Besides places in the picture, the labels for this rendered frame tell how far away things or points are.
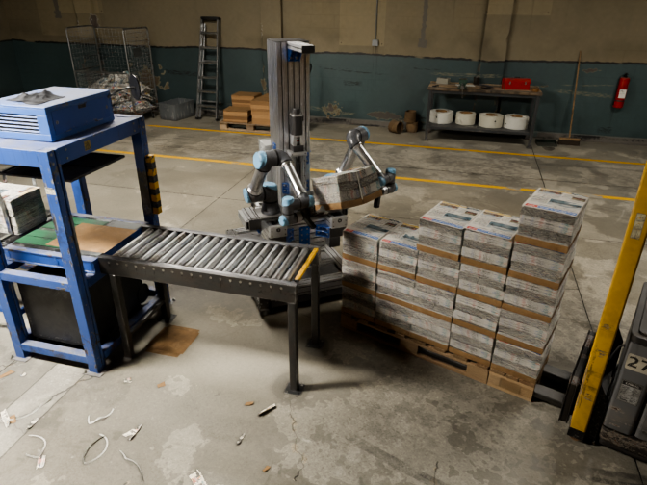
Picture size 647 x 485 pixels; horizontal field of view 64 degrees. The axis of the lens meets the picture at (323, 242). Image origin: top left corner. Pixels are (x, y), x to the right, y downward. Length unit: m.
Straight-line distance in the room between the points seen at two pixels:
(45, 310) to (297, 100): 2.29
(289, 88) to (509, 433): 2.73
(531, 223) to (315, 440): 1.75
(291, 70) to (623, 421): 3.04
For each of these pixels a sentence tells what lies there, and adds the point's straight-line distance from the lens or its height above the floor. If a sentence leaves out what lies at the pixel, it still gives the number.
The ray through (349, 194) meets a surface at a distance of 3.46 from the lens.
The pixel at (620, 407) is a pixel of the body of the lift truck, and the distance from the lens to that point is 3.38.
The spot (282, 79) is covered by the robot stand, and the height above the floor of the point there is 1.77.
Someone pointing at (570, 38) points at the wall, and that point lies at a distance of 9.97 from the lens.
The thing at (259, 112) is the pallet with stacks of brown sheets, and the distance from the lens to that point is 9.65.
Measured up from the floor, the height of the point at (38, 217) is 0.84.
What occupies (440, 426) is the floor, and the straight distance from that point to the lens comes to 3.39.
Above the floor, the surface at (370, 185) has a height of 1.15.
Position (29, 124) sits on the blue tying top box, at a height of 1.64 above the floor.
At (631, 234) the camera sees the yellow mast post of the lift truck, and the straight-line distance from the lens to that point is 2.85.
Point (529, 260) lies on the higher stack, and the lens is 3.20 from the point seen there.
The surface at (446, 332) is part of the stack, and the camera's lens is 3.63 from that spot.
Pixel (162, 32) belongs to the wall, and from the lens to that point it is 11.52.
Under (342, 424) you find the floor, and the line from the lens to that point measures 3.32.
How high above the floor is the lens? 2.37
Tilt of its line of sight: 26 degrees down
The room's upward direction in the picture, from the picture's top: straight up
